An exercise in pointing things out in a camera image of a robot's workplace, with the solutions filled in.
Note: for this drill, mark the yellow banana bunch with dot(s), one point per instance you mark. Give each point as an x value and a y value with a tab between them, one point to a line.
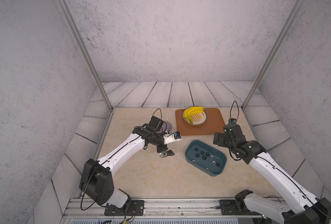
193	110

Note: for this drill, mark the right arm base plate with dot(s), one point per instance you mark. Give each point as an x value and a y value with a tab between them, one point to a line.
228	207

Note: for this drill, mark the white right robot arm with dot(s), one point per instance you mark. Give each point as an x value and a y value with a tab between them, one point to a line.
301	207

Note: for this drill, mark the aluminium front rail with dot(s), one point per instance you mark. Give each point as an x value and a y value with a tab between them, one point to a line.
185	210

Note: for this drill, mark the lilac ceramic bowl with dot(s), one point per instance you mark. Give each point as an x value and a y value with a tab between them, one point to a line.
166	127

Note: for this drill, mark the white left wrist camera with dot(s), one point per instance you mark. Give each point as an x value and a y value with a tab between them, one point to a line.
173	137

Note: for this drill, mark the left aluminium frame post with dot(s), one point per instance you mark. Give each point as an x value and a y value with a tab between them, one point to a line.
82	48

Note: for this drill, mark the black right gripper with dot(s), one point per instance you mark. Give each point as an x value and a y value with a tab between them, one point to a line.
222	136

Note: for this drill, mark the aluminium frame post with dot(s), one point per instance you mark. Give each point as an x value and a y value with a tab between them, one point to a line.
295	11
82	48

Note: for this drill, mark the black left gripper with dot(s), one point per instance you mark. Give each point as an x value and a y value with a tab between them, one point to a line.
161	149

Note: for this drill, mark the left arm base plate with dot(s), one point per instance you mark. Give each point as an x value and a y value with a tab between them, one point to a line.
132	208

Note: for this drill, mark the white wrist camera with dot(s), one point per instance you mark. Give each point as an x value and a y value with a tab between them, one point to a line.
173	137
232	121

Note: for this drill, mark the teal plastic storage box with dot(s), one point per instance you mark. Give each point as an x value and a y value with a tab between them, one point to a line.
219	157

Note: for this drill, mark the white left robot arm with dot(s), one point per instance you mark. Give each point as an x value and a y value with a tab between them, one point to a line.
97	176

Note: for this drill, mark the brown rectangular mat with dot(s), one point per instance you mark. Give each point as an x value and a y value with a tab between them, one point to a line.
213	123

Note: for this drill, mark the right aluminium frame post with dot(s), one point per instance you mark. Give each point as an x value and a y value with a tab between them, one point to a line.
295	11

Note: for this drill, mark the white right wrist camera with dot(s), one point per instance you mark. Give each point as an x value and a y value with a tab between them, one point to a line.
232	121

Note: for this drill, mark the patterned plate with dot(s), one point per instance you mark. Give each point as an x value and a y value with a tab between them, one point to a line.
196	119

